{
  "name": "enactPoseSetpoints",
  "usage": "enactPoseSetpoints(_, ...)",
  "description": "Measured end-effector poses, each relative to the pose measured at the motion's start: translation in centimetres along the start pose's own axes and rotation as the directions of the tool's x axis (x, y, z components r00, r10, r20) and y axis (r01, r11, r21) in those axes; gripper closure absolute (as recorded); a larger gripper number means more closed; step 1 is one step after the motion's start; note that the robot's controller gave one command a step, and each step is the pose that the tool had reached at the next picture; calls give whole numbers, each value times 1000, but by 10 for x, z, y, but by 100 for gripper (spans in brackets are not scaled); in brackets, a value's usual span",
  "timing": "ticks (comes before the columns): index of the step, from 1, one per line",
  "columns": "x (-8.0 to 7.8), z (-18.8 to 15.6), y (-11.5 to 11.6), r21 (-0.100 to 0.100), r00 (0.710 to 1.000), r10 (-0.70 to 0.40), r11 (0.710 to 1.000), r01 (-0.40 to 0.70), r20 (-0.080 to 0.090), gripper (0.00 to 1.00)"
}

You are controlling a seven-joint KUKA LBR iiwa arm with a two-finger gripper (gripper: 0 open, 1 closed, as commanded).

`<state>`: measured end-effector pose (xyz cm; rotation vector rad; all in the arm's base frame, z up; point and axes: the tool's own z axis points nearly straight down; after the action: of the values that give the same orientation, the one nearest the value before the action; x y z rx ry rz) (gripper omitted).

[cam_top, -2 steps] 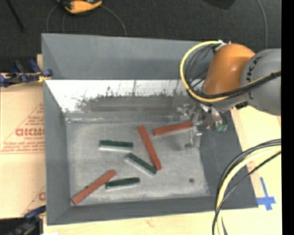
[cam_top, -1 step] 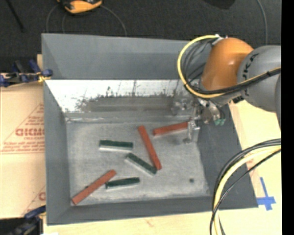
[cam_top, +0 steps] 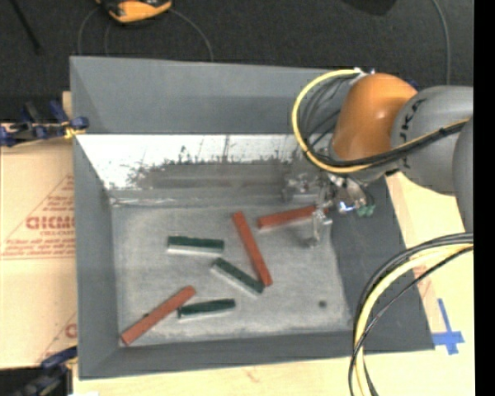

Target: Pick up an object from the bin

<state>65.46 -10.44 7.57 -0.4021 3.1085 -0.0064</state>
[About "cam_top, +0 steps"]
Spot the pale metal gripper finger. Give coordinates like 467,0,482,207
309,212,333,248
280,174,321,203

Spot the red-brown flat block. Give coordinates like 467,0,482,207
230,210,274,288
256,205,330,233
119,285,197,347

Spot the dark green flat block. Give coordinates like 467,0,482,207
209,257,266,298
176,298,237,321
166,235,226,257

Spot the grey metal bin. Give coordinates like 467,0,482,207
68,55,435,379

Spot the brown cardboard board red print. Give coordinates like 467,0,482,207
0,139,80,370

